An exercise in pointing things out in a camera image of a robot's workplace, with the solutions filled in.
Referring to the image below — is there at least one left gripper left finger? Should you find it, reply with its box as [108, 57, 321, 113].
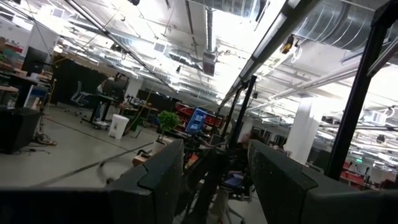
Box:
[105, 139, 185, 224]

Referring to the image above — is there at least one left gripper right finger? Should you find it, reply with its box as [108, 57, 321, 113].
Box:
[248, 139, 343, 224]

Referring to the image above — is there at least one person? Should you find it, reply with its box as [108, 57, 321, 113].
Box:
[217, 132, 254, 200]
[96, 77, 109, 122]

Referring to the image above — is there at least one small green potted plant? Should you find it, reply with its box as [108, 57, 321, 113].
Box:
[156, 110, 181, 144]

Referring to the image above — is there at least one white waste bin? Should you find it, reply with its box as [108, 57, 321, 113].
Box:
[108, 113, 130, 140]

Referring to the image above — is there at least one blue plastic crate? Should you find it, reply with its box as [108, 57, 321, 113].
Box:
[185, 108, 208, 134]

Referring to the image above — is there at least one red storage shelving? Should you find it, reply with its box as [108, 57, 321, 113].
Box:
[174, 102, 225, 129]

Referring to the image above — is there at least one black computer monitor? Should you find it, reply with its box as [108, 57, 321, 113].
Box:
[21, 46, 49, 75]
[101, 75, 129, 98]

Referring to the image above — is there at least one grey office chair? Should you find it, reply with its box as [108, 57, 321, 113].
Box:
[70, 81, 91, 109]

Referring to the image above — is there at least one black partition screen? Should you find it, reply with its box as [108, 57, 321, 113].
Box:
[51, 57, 108, 106]

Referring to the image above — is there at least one black cabinet box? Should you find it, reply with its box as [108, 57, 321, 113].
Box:
[0, 107, 42, 154]

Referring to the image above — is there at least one yellow black hanging device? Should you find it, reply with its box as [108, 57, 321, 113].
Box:
[280, 35, 295, 55]

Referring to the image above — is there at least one white cable coil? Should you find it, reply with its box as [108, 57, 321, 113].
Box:
[290, 44, 303, 63]

